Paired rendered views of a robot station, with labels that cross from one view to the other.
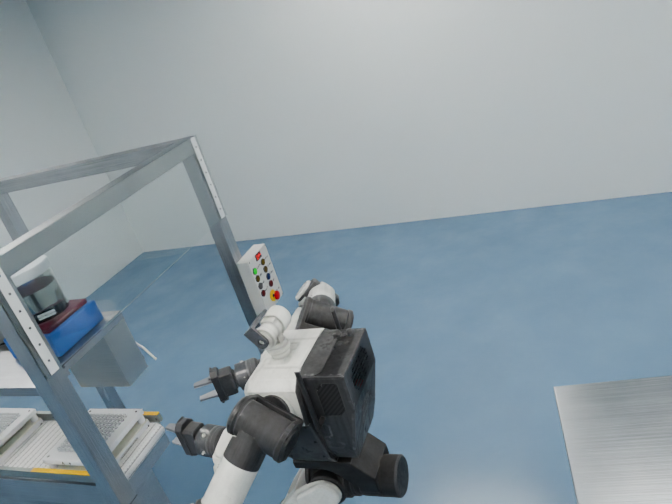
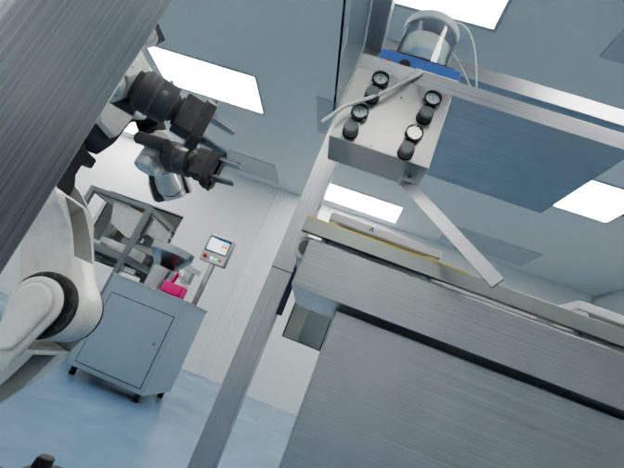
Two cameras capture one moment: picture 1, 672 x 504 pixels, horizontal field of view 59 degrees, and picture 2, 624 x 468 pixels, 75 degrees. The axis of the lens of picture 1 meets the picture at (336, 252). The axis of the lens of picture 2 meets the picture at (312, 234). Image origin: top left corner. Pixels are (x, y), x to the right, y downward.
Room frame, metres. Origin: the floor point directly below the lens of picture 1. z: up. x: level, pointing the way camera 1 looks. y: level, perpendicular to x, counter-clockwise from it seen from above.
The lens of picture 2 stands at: (2.50, 0.51, 0.68)
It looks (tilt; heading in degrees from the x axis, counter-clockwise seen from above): 17 degrees up; 160
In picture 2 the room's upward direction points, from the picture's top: 22 degrees clockwise
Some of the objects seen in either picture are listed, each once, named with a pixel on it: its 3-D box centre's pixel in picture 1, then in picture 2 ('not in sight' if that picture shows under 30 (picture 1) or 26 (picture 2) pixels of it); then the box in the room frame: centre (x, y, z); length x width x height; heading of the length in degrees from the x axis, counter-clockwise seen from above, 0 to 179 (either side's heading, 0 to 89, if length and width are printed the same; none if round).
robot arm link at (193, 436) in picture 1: (201, 439); (198, 163); (1.38, 0.53, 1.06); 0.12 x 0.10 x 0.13; 56
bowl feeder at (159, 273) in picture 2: not in sight; (171, 271); (-1.09, 0.77, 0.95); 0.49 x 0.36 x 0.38; 62
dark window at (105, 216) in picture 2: not in sight; (132, 236); (-4.20, 0.25, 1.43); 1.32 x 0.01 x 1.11; 62
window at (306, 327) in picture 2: not in sight; (341, 315); (-2.62, 3.23, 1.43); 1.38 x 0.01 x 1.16; 62
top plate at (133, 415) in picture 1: (94, 435); (376, 250); (1.69, 0.97, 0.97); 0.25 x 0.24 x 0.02; 154
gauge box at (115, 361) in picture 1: (101, 353); (387, 126); (1.77, 0.85, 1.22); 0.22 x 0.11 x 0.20; 64
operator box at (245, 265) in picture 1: (260, 279); not in sight; (2.34, 0.35, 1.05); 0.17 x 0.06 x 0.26; 154
